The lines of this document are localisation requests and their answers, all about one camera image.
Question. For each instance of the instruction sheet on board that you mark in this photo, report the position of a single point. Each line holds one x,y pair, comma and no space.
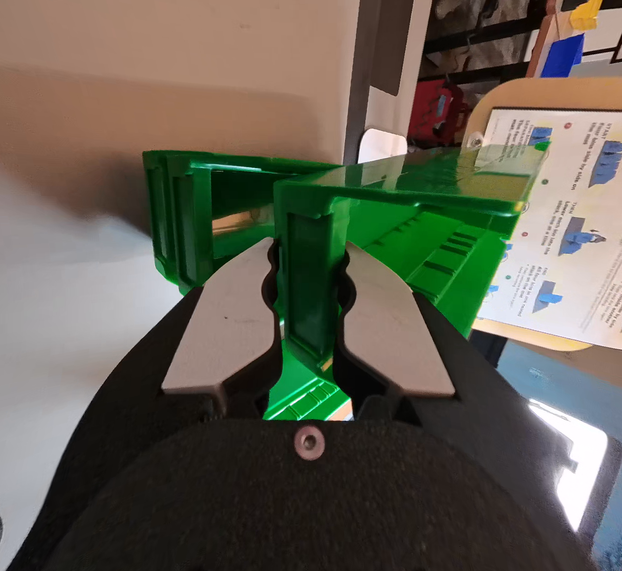
534,92

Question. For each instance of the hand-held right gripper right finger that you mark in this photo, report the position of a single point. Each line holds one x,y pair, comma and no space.
393,337

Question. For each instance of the printed instruction sheet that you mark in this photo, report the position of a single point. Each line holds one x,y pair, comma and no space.
573,240

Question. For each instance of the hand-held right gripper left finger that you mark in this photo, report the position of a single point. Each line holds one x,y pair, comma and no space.
218,333

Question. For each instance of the grey desk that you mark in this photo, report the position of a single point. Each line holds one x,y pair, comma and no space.
146,46

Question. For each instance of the blue box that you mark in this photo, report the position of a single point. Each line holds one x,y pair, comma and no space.
563,55

